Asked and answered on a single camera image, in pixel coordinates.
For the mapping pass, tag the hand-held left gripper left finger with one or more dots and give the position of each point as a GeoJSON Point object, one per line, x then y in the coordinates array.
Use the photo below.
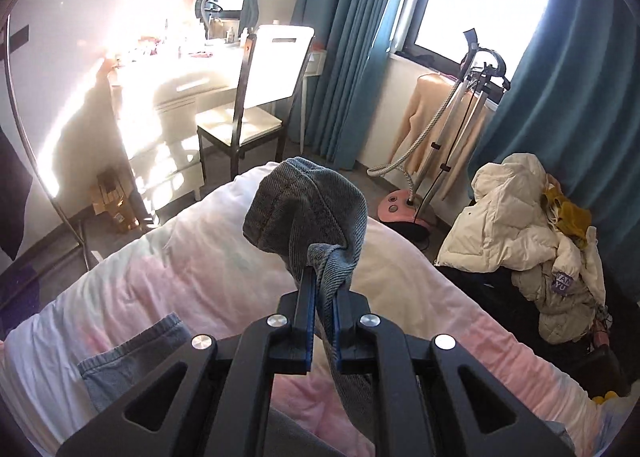
{"type": "Point", "coordinates": [309, 307]}

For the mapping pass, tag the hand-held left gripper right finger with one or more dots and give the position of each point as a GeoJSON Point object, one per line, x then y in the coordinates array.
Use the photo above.
{"type": "Point", "coordinates": [336, 337]}

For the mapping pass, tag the grey-blue denim jeans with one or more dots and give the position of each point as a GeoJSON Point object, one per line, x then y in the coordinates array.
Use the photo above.
{"type": "Point", "coordinates": [305, 207]}

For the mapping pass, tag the pastel tie-dye blanket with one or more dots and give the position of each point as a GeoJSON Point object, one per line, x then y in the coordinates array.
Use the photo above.
{"type": "Point", "coordinates": [200, 267]}

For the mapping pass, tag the pink garment steamer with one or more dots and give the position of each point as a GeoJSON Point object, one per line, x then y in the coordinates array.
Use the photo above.
{"type": "Point", "coordinates": [400, 204]}

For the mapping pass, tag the black sofa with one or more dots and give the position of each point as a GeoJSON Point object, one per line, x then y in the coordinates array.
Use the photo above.
{"type": "Point", "coordinates": [500, 297]}

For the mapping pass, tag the white puffer jacket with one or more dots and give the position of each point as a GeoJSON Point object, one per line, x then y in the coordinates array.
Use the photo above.
{"type": "Point", "coordinates": [500, 207]}

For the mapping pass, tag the cream jacket with purple label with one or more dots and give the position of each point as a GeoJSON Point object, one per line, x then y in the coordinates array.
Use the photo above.
{"type": "Point", "coordinates": [560, 307]}

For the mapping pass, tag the peach sweater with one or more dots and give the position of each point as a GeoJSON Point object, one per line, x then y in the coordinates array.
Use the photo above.
{"type": "Point", "coordinates": [425, 112]}

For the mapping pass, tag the cardboard box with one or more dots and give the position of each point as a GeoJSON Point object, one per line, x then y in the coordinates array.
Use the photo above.
{"type": "Point", "coordinates": [107, 197]}

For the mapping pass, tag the small white side table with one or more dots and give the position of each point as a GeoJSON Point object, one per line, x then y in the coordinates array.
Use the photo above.
{"type": "Point", "coordinates": [315, 62]}

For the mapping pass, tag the white dressing table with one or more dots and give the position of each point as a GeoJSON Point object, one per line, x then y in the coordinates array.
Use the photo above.
{"type": "Point", "coordinates": [185, 87]}

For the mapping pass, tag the mustard yellow garment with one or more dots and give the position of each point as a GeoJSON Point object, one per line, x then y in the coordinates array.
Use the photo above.
{"type": "Point", "coordinates": [570, 217]}

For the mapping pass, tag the curved metal rack pole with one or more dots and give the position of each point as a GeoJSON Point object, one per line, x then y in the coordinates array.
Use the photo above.
{"type": "Point", "coordinates": [61, 207]}

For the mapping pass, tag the narrow teal curtain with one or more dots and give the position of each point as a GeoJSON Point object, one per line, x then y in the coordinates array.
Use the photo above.
{"type": "Point", "coordinates": [345, 37]}

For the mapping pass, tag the wide teal curtain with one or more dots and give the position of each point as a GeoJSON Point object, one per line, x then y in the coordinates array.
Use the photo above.
{"type": "Point", "coordinates": [550, 102]}

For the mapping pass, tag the white chair with dark frame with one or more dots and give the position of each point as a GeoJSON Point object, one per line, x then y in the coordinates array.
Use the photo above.
{"type": "Point", "coordinates": [277, 67]}

